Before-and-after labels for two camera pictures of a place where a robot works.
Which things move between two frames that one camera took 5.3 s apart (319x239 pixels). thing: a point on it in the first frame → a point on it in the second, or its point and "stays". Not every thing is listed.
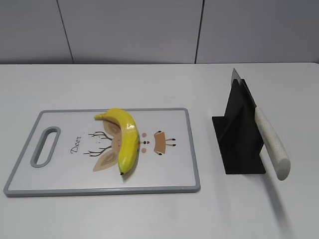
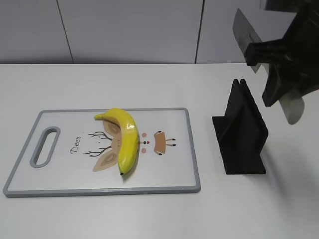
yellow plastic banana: x=129 y=148 stays
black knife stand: x=238 y=134 stays
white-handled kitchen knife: x=281 y=162 → x=293 y=105
